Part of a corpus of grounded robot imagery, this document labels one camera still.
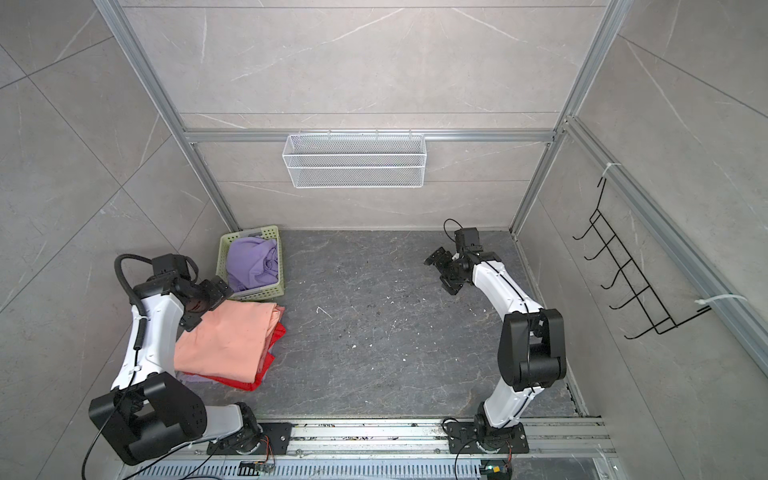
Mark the salmon pink printed t-shirt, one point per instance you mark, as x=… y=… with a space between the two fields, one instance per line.
x=229 y=341

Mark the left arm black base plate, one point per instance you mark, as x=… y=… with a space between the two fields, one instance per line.
x=267 y=438

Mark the lavender folded t-shirt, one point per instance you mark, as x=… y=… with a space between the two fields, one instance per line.
x=192 y=378

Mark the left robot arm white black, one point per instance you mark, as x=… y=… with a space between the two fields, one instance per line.
x=148 y=412

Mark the black wire hook rack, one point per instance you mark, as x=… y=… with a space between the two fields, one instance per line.
x=658 y=319

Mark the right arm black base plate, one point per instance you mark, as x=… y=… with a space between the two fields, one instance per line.
x=469 y=438

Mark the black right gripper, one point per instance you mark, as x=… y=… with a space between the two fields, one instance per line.
x=436 y=259

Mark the purple t-shirt in basket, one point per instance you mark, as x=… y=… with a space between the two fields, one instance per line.
x=252 y=263

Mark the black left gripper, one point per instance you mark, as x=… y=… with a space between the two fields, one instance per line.
x=212 y=296

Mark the red folded t-shirt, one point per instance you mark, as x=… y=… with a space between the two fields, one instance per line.
x=266 y=362

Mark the white wire mesh basket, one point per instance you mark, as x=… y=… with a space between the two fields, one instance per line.
x=346 y=161

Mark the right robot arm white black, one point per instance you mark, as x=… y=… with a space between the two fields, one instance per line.
x=531 y=355

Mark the white zip tie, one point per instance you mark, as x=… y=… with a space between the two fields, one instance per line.
x=715 y=298

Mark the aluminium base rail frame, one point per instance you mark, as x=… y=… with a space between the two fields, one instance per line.
x=560 y=448

